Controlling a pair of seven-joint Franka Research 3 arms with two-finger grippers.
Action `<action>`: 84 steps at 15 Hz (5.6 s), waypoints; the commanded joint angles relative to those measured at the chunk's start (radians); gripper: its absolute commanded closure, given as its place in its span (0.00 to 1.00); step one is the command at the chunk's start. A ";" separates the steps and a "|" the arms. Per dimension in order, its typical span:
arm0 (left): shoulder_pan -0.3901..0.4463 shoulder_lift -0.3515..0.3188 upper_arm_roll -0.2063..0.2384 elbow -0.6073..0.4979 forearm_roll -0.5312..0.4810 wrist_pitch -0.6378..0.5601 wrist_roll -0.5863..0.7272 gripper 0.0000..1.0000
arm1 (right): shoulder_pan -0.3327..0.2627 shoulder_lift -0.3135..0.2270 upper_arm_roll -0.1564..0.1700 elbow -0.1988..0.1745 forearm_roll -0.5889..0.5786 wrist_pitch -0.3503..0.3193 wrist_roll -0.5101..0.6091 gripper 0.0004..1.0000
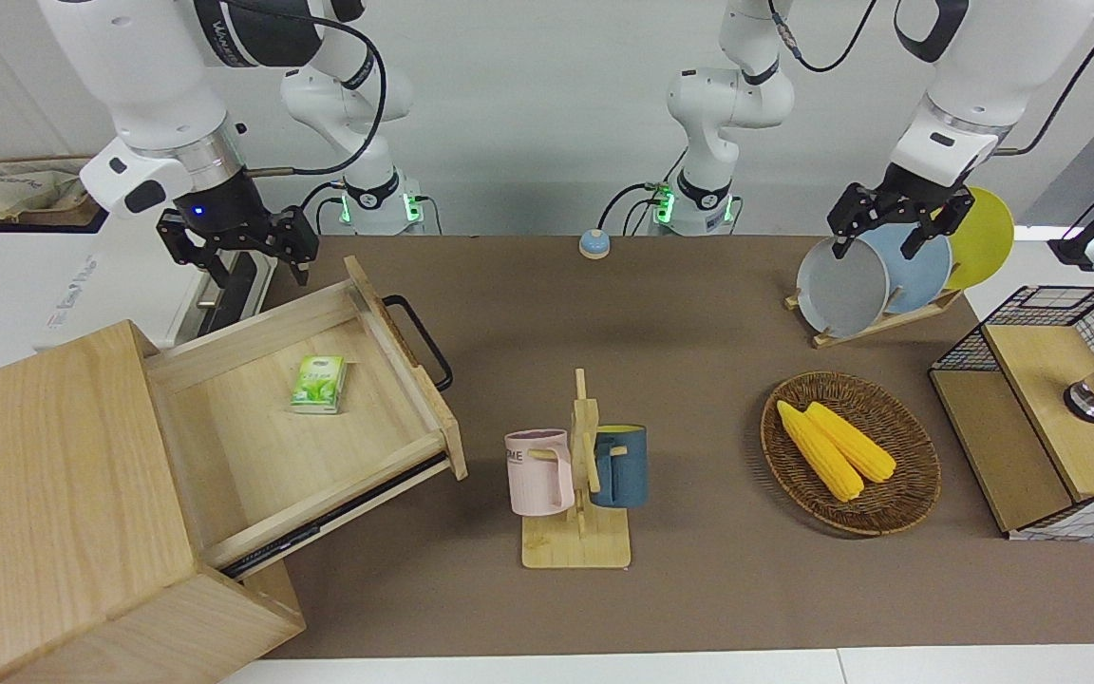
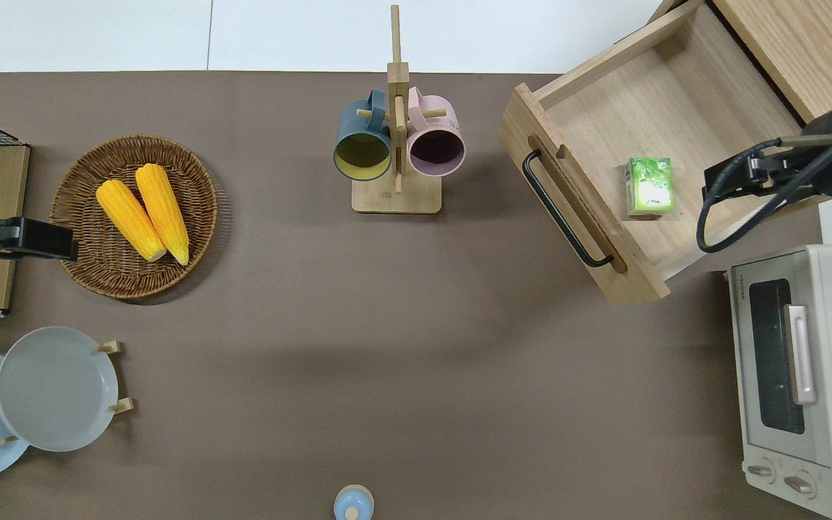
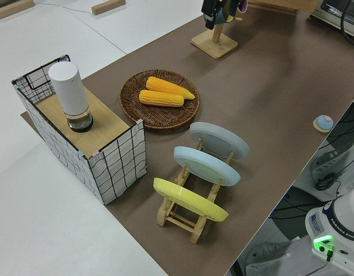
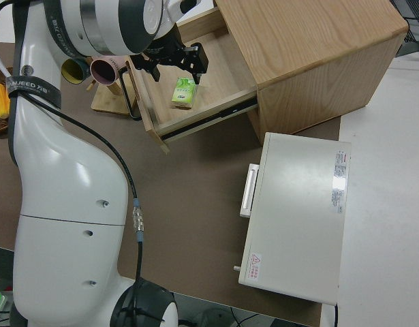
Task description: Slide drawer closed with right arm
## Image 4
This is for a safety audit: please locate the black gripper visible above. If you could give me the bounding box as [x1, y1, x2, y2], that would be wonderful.
[129, 33, 210, 86]

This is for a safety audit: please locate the light wooden drawer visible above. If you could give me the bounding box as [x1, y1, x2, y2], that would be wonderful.
[127, 8, 261, 156]

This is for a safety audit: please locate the small green carton box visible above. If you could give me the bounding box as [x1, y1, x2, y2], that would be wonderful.
[170, 76, 200, 111]

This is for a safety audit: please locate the pink mug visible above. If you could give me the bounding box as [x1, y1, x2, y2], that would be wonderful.
[89, 56, 129, 87]

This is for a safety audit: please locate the wooden mug rack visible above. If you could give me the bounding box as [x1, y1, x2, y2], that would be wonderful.
[85, 64, 137, 119]

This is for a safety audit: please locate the dark teal mug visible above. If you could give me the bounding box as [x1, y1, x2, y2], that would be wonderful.
[60, 57, 94, 84]

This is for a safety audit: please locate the brown table mat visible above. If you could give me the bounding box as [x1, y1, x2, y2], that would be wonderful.
[0, 42, 343, 327]

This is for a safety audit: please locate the white toaster oven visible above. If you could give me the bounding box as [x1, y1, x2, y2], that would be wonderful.
[233, 131, 353, 306]

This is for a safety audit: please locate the black velcro cable strap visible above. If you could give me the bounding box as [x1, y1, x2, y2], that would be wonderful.
[5, 78, 63, 107]

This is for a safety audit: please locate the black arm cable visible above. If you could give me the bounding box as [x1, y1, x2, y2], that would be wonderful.
[0, 0, 147, 327]

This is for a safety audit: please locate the black wire mesh basket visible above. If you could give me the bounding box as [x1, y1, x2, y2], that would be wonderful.
[388, 0, 419, 56]

